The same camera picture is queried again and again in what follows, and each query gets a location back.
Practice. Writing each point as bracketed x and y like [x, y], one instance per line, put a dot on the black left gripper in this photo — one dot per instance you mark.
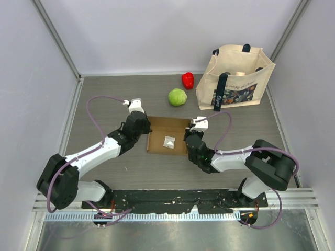
[147, 129]

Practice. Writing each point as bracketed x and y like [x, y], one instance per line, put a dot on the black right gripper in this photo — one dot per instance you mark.
[188, 132]

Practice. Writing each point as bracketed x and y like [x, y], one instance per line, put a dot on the brown cardboard box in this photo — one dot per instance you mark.
[164, 126]

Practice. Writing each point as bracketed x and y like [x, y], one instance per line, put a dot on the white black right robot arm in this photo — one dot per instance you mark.
[272, 168]

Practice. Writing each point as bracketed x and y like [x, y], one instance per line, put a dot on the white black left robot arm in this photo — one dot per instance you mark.
[60, 181]

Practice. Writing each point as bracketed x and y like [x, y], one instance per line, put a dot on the green cabbage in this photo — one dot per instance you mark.
[177, 97]

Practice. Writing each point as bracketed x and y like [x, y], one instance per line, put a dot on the red bell pepper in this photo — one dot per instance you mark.
[188, 80]

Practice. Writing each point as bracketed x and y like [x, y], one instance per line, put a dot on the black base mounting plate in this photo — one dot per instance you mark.
[208, 201]

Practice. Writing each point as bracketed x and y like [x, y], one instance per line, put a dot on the beige canvas tote bag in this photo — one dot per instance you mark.
[236, 76]

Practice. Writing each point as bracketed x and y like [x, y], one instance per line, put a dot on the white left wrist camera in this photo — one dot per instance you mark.
[134, 105]

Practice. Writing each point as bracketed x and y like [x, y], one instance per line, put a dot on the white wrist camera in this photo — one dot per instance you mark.
[199, 124]
[134, 105]

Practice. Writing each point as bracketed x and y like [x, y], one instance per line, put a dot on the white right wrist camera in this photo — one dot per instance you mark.
[199, 124]

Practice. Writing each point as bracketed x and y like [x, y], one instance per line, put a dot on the white slotted cable duct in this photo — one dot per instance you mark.
[132, 217]

